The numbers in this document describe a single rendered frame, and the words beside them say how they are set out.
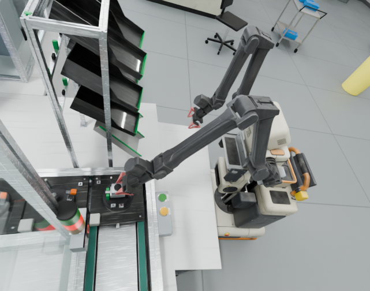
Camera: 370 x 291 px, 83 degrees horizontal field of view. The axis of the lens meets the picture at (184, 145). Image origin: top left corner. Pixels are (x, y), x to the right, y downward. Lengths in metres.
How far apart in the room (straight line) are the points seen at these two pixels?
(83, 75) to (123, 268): 0.78
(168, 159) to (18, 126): 0.99
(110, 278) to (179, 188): 0.54
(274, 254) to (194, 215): 1.38
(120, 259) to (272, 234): 1.76
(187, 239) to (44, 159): 0.88
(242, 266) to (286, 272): 0.45
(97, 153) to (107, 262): 0.58
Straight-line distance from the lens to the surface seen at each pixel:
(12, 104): 1.64
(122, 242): 1.08
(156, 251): 1.04
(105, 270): 1.07
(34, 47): 0.72
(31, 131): 1.48
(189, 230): 1.19
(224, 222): 1.94
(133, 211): 1.05
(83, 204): 1.08
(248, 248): 2.31
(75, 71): 0.79
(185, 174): 1.30
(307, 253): 2.70
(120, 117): 1.00
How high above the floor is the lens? 1.98
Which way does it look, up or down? 53 degrees down
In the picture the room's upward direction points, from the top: 24 degrees clockwise
